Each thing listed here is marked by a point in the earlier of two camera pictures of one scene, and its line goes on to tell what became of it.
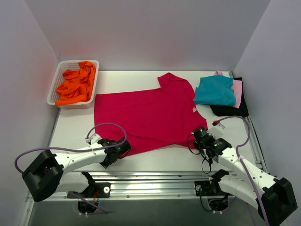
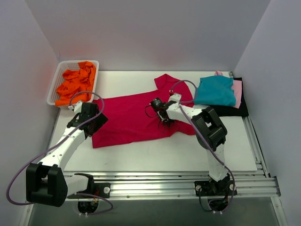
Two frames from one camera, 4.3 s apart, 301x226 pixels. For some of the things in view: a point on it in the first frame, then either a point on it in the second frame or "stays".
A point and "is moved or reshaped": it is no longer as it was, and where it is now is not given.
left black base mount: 95,189 stays
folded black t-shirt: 222,110 stays
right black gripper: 197,135 → 165,118
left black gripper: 125,146 → 98,120
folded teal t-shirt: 215,90 stays
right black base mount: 211,188 stays
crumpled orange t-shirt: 77,86 stays
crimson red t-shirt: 150,120 is moved or reshaped
